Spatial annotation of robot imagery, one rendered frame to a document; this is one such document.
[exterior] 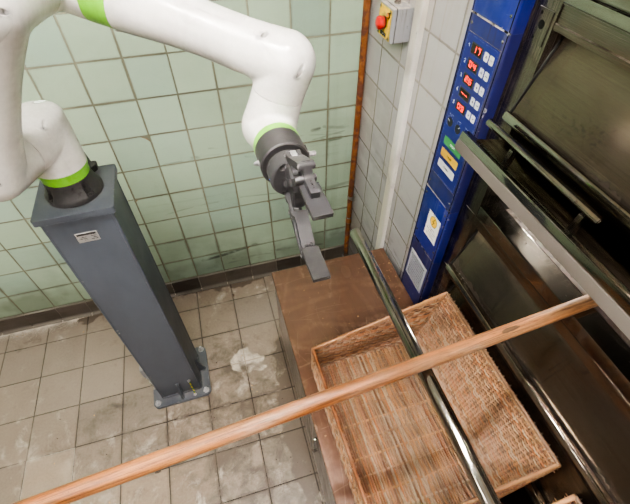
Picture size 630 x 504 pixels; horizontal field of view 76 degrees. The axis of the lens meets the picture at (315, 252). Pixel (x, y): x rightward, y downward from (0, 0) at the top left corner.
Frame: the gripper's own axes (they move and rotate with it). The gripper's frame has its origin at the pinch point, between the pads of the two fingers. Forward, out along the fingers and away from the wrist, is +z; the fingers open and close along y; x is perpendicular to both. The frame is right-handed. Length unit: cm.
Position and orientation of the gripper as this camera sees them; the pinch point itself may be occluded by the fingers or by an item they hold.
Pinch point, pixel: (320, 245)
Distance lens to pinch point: 59.7
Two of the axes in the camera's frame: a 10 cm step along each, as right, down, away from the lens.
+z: 2.9, 7.1, -6.4
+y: 0.0, 6.7, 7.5
